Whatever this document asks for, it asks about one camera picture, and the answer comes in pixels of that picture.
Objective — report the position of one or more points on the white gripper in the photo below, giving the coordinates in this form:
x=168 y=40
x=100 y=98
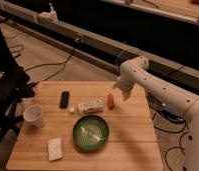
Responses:
x=125 y=85

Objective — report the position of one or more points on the long metal rail beam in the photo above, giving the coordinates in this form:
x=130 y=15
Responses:
x=109 y=30

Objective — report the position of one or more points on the blue box on floor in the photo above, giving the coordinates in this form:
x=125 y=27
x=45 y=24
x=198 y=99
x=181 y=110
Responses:
x=168 y=112

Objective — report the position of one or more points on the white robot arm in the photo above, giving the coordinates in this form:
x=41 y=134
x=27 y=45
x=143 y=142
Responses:
x=183 y=102

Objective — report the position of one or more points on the white sponge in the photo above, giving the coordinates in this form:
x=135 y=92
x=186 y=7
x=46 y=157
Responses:
x=54 y=149

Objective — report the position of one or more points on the white object on rail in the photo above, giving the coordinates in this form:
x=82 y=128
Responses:
x=51 y=15

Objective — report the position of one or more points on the white paper cup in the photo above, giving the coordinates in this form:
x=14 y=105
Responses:
x=34 y=115

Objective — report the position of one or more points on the white milk carton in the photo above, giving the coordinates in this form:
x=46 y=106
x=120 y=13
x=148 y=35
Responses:
x=89 y=107

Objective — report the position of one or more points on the green ceramic bowl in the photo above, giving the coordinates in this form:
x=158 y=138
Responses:
x=90 y=133

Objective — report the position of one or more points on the wooden table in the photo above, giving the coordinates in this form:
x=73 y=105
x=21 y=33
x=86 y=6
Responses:
x=130 y=146

